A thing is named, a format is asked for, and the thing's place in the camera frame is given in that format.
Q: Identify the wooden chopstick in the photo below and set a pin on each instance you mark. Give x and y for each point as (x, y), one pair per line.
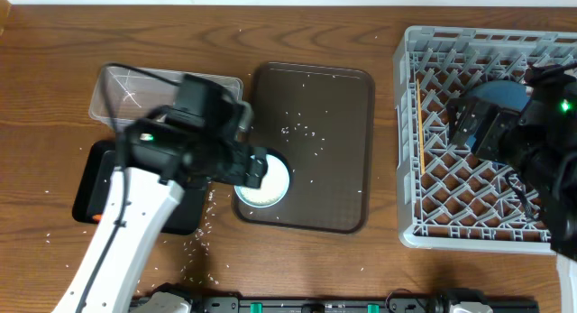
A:
(420, 130)

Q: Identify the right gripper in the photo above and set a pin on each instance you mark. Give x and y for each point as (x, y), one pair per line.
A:
(502, 120)

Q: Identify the light blue rice bowl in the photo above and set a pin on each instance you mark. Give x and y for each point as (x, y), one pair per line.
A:
(274, 185)

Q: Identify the black waste tray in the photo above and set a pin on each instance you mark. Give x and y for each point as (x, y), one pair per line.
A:
(94, 187)

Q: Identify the brown serving tray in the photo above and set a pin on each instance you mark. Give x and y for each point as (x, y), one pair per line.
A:
(319, 120)

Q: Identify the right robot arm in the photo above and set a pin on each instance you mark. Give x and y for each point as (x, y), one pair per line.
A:
(531, 127)

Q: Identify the clear plastic bin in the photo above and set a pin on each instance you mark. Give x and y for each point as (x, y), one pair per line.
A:
(133, 95)

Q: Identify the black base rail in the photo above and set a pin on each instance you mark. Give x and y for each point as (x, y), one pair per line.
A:
(170, 299)

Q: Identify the grey dishwasher rack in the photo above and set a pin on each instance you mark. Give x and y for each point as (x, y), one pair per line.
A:
(463, 203)

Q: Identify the dark blue plate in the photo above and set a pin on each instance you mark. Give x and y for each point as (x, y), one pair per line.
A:
(503, 93)

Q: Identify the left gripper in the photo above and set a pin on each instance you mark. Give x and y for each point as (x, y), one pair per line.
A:
(246, 170)

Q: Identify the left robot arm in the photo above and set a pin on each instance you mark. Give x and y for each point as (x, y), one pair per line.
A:
(158, 157)

